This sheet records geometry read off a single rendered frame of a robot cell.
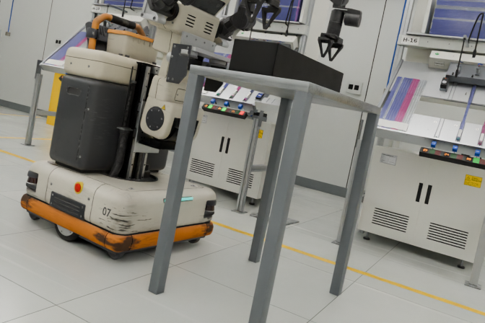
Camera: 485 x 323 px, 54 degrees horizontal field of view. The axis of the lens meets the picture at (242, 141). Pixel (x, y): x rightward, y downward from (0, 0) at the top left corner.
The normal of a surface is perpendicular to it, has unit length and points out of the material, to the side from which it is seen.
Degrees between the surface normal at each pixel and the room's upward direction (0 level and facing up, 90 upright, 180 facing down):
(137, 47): 92
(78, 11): 90
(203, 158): 90
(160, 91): 90
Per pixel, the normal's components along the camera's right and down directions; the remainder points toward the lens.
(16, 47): -0.47, -0.04
